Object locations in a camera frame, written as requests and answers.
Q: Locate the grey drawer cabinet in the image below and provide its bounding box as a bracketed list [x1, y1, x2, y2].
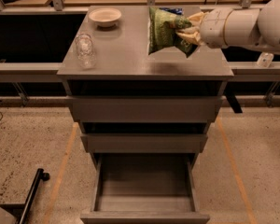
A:
[56, 5, 235, 170]

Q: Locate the white ceramic bowl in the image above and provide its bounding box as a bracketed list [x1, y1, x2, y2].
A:
[89, 7, 121, 28]

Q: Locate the clear sanitizer pump bottle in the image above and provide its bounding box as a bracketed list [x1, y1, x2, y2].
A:
[257, 52, 274, 68]

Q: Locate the blue Pepsi soda can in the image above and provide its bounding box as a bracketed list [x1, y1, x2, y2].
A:
[160, 7, 183, 15]

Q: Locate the grey open bottom drawer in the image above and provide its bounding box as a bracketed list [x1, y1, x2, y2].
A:
[80, 154, 210, 224]

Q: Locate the green jalapeno chip bag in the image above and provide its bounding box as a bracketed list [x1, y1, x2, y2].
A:
[148, 7, 198, 57]

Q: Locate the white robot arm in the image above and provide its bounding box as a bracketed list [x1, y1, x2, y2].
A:
[176, 0, 280, 55]

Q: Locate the grey middle drawer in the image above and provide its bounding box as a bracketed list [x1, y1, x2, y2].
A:
[81, 133, 207, 153]

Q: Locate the grey top drawer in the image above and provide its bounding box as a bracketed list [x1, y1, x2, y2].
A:
[66, 96, 222, 123]

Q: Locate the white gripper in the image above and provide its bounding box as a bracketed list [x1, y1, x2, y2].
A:
[176, 8, 232, 49]

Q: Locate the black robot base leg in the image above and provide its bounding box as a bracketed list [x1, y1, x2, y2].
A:
[0, 168, 50, 224]

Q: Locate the grey metal rail shelf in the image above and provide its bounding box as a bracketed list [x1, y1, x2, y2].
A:
[0, 62, 280, 107]

